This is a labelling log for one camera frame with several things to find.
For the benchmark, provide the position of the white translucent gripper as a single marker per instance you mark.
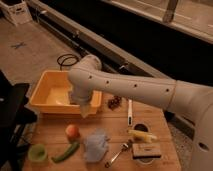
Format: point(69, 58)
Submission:
point(85, 110)

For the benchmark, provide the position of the orange red apple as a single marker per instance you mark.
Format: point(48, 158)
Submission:
point(72, 132)

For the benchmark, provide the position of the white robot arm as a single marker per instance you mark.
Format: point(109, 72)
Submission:
point(190, 100)

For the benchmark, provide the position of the dark brown cup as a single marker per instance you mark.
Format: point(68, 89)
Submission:
point(141, 127)

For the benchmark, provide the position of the dark grape bunch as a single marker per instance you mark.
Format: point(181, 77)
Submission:
point(114, 103)

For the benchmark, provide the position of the yellow plastic bin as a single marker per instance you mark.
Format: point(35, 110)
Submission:
point(51, 94)

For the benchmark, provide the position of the green chili pepper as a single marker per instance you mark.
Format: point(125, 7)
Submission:
point(69, 152)

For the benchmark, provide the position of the blue grey cloth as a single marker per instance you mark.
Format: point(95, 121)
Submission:
point(96, 146)

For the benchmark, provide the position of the metal fork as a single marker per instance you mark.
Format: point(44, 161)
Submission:
point(125, 147)

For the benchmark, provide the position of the black chair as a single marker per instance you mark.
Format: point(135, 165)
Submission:
point(14, 116)

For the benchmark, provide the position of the white cardboard box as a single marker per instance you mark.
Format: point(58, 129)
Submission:
point(17, 13)

